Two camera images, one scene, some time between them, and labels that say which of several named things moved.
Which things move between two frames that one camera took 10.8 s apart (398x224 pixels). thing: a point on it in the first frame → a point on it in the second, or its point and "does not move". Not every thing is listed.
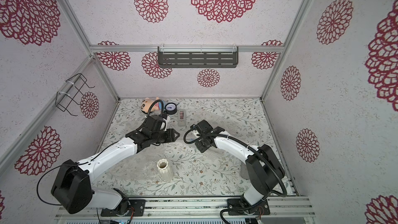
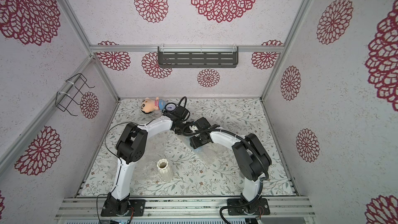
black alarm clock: x=171 y=108 does not move
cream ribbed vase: x=165 y=172 does not move
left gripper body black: x=154 y=137 → x=178 y=130
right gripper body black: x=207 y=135 does not move
